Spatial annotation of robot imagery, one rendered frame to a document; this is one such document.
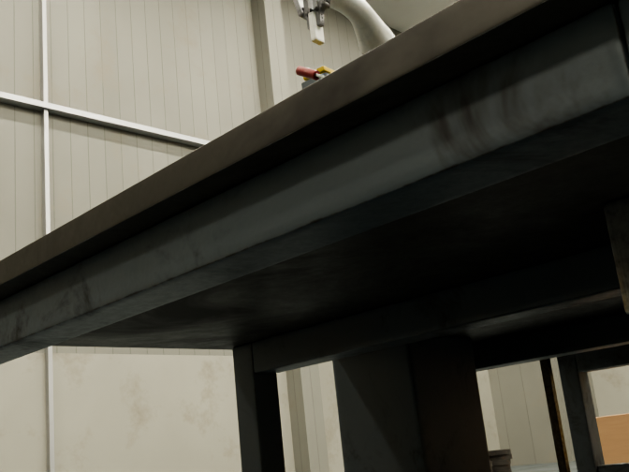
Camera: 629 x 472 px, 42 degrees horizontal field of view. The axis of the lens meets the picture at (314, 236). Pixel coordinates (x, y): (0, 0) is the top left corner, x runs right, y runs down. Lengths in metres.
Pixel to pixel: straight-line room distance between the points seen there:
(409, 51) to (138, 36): 9.33
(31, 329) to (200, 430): 7.71
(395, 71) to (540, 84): 0.13
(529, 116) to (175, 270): 0.49
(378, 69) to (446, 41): 0.07
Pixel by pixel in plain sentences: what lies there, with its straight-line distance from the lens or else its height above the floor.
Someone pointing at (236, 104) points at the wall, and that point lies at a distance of 10.52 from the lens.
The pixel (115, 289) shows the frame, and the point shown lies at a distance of 1.11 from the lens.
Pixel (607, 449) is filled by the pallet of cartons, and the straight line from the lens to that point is 4.83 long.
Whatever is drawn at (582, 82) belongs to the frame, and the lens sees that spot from 0.66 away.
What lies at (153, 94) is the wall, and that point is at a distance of 9.77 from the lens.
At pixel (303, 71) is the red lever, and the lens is 1.70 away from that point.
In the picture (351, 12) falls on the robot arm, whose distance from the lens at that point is 2.21.
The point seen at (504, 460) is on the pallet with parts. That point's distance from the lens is 5.69.
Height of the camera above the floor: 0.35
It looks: 15 degrees up
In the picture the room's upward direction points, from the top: 6 degrees counter-clockwise
